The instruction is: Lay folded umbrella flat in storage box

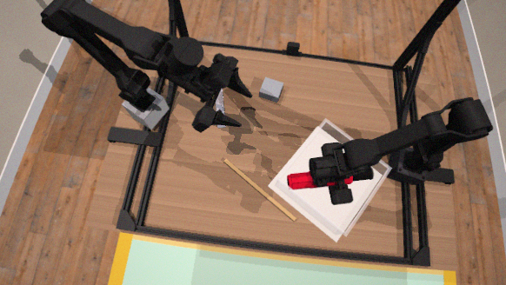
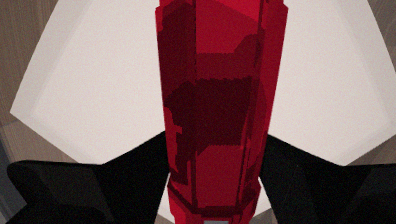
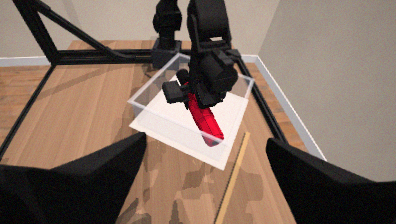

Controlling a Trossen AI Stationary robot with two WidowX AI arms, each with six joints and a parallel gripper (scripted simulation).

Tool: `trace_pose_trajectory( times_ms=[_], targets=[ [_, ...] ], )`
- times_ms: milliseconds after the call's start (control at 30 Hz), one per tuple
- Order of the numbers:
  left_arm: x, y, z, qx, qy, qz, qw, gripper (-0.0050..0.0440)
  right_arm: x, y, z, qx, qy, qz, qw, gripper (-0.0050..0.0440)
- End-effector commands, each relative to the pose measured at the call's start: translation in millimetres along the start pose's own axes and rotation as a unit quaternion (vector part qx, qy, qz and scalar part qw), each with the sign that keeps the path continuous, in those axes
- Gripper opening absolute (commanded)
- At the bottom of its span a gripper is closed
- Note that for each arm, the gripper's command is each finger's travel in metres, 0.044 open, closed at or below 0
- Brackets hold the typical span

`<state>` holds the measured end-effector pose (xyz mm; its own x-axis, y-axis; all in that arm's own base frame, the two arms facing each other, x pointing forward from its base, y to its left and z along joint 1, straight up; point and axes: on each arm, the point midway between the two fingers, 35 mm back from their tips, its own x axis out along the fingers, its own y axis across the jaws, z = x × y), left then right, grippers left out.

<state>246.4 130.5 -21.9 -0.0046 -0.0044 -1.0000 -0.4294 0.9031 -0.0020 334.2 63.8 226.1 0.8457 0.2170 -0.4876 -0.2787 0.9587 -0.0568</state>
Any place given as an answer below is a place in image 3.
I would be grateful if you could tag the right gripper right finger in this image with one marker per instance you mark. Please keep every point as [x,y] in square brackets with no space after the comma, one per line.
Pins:
[318,192]

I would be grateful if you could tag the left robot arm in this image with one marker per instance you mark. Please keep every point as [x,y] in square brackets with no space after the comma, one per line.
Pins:
[206,19]

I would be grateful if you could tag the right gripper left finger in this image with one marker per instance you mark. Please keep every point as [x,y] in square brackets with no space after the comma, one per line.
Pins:
[89,190]

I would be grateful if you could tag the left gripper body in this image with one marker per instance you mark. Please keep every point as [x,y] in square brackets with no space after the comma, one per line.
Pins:
[172,90]

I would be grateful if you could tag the tan wooden stick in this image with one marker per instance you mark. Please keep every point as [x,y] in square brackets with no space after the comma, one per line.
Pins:
[231,183]

